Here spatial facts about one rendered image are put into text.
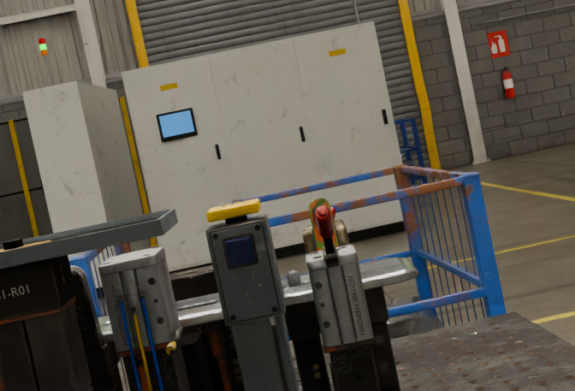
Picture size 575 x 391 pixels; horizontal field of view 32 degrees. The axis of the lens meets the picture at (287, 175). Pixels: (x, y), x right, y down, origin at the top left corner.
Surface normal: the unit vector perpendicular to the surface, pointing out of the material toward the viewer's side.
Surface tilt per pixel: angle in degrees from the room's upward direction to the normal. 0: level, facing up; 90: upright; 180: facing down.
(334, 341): 90
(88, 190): 90
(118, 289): 90
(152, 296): 90
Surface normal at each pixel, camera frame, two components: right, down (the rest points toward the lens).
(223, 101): 0.08, 0.04
